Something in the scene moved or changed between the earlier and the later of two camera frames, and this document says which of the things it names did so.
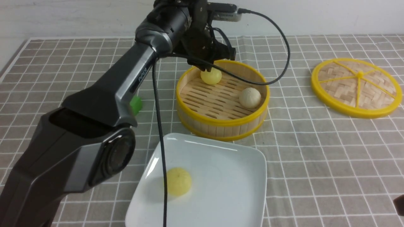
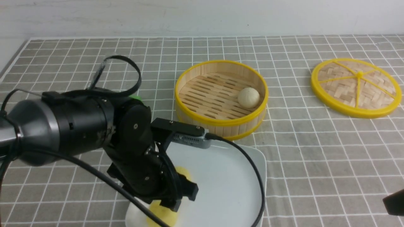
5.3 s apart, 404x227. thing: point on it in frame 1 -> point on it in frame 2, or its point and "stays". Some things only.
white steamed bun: (249, 98) stays
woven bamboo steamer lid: (356, 88) stays
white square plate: (228, 189) stays
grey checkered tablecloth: (322, 169) stays
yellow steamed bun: (212, 77) -> (169, 217)
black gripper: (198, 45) -> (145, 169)
